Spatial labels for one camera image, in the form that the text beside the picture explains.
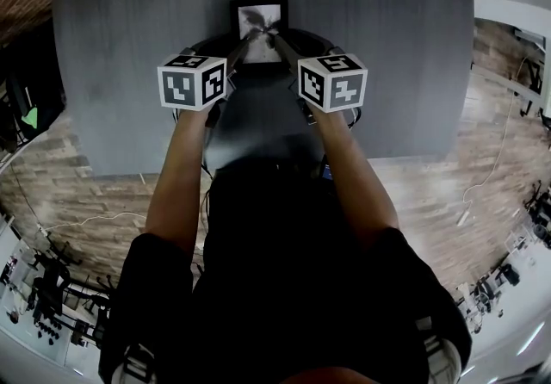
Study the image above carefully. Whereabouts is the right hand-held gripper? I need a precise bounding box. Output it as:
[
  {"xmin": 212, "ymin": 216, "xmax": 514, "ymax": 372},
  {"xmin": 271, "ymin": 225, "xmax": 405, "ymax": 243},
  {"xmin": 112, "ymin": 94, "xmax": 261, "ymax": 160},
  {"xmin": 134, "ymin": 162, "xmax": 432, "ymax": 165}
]
[{"xmin": 271, "ymin": 28, "xmax": 369, "ymax": 114}]

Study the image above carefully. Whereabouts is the grey work table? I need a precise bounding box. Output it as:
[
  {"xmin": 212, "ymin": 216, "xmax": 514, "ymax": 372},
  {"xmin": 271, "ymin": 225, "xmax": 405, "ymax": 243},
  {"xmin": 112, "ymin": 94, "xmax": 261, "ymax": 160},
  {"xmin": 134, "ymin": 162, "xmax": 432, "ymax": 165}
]
[{"xmin": 52, "ymin": 0, "xmax": 474, "ymax": 179}]

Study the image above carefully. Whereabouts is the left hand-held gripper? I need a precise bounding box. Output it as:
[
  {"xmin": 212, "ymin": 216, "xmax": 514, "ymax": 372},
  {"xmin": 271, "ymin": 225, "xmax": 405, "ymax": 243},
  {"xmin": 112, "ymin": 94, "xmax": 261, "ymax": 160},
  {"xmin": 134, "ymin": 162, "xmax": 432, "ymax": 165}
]
[{"xmin": 157, "ymin": 34, "xmax": 257, "ymax": 112}]

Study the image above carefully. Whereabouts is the person's left forearm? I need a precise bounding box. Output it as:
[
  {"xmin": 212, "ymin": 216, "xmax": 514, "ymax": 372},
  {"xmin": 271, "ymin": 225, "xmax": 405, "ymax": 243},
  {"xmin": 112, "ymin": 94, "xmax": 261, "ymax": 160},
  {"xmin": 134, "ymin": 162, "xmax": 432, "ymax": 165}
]
[{"xmin": 145, "ymin": 108, "xmax": 213, "ymax": 263}]

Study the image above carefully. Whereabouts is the person's right forearm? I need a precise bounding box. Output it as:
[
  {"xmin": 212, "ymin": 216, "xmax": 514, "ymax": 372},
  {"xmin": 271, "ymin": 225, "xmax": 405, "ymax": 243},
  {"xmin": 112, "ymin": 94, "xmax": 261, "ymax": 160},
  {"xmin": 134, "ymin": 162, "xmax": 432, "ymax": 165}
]
[{"xmin": 307, "ymin": 108, "xmax": 399, "ymax": 251}]

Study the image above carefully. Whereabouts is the black framed picture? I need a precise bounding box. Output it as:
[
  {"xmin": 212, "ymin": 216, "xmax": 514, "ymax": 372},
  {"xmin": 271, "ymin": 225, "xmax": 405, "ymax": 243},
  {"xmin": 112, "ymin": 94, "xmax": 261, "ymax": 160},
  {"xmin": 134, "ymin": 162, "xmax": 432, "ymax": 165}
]
[{"xmin": 229, "ymin": 0, "xmax": 290, "ymax": 73}]

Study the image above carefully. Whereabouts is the long white cable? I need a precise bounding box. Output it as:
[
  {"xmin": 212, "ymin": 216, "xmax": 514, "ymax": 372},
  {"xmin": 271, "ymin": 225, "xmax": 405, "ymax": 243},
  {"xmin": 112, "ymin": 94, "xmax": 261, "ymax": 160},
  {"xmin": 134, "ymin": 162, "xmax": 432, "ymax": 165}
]
[{"xmin": 462, "ymin": 54, "xmax": 531, "ymax": 212}]

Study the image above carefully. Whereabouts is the person's black shirt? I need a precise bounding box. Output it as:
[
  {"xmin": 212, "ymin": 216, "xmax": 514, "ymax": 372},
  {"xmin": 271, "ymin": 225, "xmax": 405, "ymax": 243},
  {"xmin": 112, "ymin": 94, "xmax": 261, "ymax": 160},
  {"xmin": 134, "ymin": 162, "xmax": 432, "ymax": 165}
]
[{"xmin": 97, "ymin": 156, "xmax": 473, "ymax": 384}]

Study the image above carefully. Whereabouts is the green paper arrow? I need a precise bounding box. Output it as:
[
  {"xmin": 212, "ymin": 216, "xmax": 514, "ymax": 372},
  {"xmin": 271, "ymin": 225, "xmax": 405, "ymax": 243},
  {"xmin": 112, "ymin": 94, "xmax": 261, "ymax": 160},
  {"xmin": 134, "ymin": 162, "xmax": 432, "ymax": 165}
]
[{"xmin": 20, "ymin": 106, "xmax": 40, "ymax": 131}]

